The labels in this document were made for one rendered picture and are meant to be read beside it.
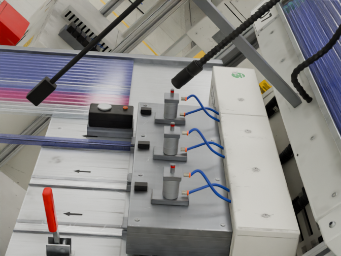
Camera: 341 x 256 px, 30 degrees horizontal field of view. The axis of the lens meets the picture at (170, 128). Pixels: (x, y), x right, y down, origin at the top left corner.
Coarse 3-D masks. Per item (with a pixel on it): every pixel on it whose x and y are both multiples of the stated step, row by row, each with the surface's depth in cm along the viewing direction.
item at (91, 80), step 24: (0, 72) 127; (24, 72) 128; (48, 72) 129; (72, 72) 129; (96, 72) 130; (120, 72) 131; (0, 96) 118; (24, 96) 119; (48, 96) 120; (72, 96) 120; (96, 96) 121; (120, 96) 122
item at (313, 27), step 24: (312, 0) 111; (336, 0) 103; (312, 24) 104; (336, 24) 98; (312, 48) 98; (336, 48) 92; (312, 72) 93; (336, 72) 88; (336, 96) 84; (336, 120) 80
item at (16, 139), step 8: (0, 136) 106; (8, 136) 106; (16, 136) 106; (24, 136) 106; (32, 136) 107; (40, 136) 107; (24, 144) 106; (32, 144) 106; (40, 144) 106; (48, 144) 106; (56, 144) 106; (64, 144) 106; (72, 144) 106; (80, 144) 106; (88, 144) 106; (96, 144) 106; (104, 144) 106; (112, 144) 106; (120, 144) 106; (128, 144) 107
